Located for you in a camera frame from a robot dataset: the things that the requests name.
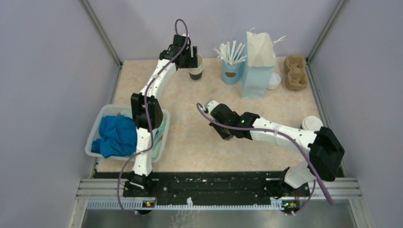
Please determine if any stack of paper cups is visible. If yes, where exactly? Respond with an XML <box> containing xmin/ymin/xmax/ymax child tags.
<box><xmin>188</xmin><ymin>54</ymin><xmax>204</xmax><ymax>81</ymax></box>

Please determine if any black paper coffee cup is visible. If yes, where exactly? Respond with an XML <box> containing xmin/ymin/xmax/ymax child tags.
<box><xmin>301</xmin><ymin>115</ymin><xmax>324</xmax><ymax>131</ymax></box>

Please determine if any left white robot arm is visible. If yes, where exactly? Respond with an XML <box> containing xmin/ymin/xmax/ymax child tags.
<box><xmin>129</xmin><ymin>33</ymin><xmax>198</xmax><ymax>196</ymax></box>

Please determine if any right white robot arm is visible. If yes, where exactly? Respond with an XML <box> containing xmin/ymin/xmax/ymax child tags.
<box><xmin>199</xmin><ymin>101</ymin><xmax>345</xmax><ymax>197</ymax></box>

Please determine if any blue straw holder cup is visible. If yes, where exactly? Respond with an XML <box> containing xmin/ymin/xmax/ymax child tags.
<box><xmin>221</xmin><ymin>61</ymin><xmax>244</xmax><ymax>85</ymax></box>

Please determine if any bundle of wrapped straws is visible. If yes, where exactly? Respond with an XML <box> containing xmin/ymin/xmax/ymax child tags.
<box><xmin>213</xmin><ymin>40</ymin><xmax>248</xmax><ymax>66</ymax></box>

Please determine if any light blue paper bag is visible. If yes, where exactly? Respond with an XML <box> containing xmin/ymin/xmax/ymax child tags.
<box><xmin>240</xmin><ymin>28</ymin><xmax>285</xmax><ymax>99</ymax></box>

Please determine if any light green cloth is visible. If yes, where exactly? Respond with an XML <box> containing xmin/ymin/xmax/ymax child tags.
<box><xmin>118</xmin><ymin>109</ymin><xmax>166</xmax><ymax>162</ymax></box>

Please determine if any brown pulp cup carrier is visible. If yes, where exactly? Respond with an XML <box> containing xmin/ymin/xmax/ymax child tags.
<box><xmin>284</xmin><ymin>55</ymin><xmax>309</xmax><ymax>91</ymax></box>

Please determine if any white plastic basket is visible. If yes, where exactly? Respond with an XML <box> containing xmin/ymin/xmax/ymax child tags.
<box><xmin>85</xmin><ymin>104</ymin><xmax>171</xmax><ymax>164</ymax></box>

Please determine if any blue cloth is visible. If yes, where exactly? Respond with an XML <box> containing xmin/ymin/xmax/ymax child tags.
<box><xmin>90</xmin><ymin>115</ymin><xmax>137</xmax><ymax>158</ymax></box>

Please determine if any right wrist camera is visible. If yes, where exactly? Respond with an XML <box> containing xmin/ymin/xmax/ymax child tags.
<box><xmin>202</xmin><ymin>100</ymin><xmax>219</xmax><ymax>114</ymax></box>

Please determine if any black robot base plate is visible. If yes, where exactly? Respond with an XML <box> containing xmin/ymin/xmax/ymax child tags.
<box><xmin>123</xmin><ymin>171</ymin><xmax>311</xmax><ymax>207</ymax></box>

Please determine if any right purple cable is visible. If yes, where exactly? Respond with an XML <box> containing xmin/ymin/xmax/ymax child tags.
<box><xmin>196</xmin><ymin>102</ymin><xmax>335</xmax><ymax>216</ymax></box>

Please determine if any white cable duct strip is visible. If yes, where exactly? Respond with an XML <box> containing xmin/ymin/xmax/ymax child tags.
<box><xmin>86</xmin><ymin>198</ymin><xmax>284</xmax><ymax>210</ymax></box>

